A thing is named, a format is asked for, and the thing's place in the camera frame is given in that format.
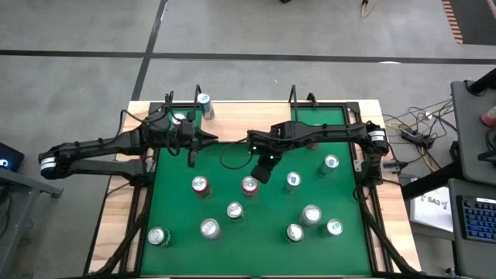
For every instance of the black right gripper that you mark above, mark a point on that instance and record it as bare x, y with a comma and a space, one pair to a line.
265, 172

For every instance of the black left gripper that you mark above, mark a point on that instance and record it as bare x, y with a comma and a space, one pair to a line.
192, 147

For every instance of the red can with black label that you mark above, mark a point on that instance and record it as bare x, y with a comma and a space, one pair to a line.
200, 183

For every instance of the white silver soda can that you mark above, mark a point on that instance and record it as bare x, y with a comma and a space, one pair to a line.
311, 214

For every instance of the green Sprite can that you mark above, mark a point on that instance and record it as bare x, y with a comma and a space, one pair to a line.
157, 235
295, 231
235, 210

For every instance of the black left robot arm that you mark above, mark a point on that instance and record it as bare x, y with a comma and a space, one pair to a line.
97, 145

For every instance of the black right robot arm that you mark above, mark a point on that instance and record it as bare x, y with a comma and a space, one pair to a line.
329, 129

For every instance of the wooden shelf board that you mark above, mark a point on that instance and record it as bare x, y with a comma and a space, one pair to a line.
240, 120

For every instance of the orange-red Fanta can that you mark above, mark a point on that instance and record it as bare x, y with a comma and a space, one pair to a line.
250, 184

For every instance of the green can right middle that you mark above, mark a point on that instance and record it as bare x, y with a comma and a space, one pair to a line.
293, 179

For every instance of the dark red soda can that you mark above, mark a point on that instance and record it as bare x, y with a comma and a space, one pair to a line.
179, 117

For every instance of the silver and red soda can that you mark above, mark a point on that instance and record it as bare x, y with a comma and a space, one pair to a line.
210, 228

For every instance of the green table mat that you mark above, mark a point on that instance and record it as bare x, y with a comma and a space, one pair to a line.
263, 252

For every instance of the green can bottom right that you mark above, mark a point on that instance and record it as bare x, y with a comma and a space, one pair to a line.
334, 226

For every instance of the black power strip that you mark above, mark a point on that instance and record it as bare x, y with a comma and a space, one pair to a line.
416, 137

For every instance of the black desk support beam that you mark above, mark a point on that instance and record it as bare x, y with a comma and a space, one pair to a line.
426, 182

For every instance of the white SA3 sign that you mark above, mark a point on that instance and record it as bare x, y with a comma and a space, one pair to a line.
430, 211

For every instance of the grey side table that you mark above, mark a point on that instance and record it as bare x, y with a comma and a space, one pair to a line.
38, 187

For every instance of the black device blue light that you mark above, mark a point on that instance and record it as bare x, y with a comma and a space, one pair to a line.
13, 155

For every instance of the black backlit keyboard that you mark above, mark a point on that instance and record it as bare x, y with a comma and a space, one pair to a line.
478, 219

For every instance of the pink drink can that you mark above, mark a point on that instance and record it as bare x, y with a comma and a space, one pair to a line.
490, 116

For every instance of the black stand pole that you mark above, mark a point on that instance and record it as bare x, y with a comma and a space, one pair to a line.
482, 83

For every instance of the black floor mat orange stripes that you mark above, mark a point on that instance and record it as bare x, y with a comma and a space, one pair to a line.
476, 19

